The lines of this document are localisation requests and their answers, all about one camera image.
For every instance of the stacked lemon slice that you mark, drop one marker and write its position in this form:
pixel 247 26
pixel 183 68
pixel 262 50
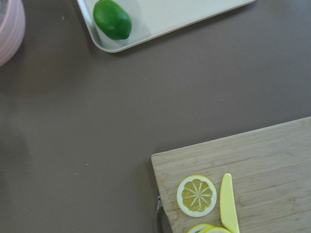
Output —
pixel 214 230
pixel 200 227

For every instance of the single lemon slice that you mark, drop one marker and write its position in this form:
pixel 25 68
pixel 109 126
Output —
pixel 196 196

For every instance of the metal cutting board handle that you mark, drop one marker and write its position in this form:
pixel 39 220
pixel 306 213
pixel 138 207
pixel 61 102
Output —
pixel 157 222

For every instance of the pink bowl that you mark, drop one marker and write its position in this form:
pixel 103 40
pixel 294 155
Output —
pixel 12 30

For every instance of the front stacked lemon slice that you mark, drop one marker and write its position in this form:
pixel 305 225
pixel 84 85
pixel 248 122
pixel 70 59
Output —
pixel 200 227

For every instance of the yellow plastic knife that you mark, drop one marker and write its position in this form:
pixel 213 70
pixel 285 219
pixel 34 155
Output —
pixel 228 211

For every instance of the cream rabbit tray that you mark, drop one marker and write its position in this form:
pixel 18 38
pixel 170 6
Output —
pixel 154 18

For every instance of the green lime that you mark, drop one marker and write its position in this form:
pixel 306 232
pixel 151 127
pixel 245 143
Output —
pixel 112 19

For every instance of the middle stacked lemon slice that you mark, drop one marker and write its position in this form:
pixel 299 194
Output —
pixel 214 230

